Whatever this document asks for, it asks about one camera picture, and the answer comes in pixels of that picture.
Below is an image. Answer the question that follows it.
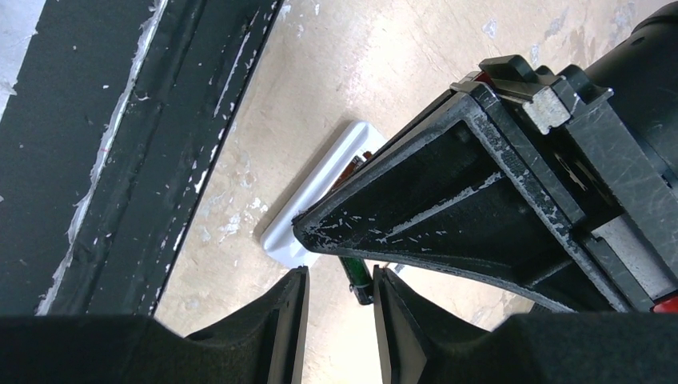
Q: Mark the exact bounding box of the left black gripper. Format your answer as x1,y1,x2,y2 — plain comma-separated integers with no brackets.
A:
451,55,677,313

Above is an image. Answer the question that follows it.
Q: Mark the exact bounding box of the white remote control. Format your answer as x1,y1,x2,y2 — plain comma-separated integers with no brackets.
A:
261,121,386,268

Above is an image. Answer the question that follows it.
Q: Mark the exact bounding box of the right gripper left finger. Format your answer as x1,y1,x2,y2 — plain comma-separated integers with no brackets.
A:
1,267,309,383

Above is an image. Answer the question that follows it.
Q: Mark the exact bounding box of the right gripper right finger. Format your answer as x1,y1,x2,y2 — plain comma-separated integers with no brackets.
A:
373,267,677,383

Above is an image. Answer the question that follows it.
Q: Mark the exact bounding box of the green black battery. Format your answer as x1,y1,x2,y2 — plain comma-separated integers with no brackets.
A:
338,257,374,306

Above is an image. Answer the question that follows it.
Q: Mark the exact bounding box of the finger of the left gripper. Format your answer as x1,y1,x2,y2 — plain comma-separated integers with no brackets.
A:
293,92,633,312

